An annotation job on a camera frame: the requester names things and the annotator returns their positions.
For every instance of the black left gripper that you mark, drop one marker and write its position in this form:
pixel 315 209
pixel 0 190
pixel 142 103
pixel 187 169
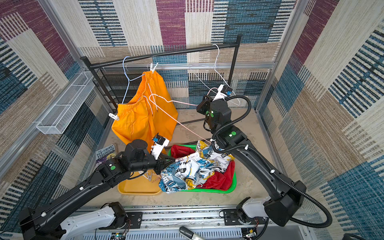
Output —
pixel 162 162

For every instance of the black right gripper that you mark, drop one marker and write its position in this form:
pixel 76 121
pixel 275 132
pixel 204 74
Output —
pixel 203 106

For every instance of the white blue patterned shorts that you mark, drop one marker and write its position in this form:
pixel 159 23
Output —
pixel 192 168

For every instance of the red shorts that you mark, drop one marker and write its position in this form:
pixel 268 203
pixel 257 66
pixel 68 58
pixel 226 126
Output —
pixel 210 174

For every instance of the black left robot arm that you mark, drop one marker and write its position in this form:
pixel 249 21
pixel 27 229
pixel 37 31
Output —
pixel 54 221

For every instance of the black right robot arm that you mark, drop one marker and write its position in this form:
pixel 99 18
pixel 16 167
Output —
pixel 286 196

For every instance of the white clothespin on orange shorts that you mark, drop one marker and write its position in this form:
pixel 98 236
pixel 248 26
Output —
pixel 115 117

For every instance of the green plastic basket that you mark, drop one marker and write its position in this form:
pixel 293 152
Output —
pixel 216 186

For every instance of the yellow plastic tray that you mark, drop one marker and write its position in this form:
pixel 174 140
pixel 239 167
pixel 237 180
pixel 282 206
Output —
pixel 140 186

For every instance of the colourful book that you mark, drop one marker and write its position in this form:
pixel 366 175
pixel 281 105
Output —
pixel 105 154

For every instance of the black clothes rack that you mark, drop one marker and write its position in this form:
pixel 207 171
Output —
pixel 171 79

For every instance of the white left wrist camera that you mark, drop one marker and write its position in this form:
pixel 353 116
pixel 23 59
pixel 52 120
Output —
pixel 160 143

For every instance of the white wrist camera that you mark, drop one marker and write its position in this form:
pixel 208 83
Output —
pixel 160 143
pixel 223 92

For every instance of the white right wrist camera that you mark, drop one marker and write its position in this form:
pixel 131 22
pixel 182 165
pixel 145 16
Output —
pixel 223 92

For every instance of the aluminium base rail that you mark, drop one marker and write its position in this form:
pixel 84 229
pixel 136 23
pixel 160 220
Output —
pixel 211 222

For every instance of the blue wire hanger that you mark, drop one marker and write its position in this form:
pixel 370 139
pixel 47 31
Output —
pixel 128 79

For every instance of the black wire shoe shelf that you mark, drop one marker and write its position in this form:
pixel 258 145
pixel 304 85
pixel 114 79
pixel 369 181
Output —
pixel 116 82

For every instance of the white wire mesh basket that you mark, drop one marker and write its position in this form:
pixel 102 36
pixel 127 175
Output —
pixel 59 116

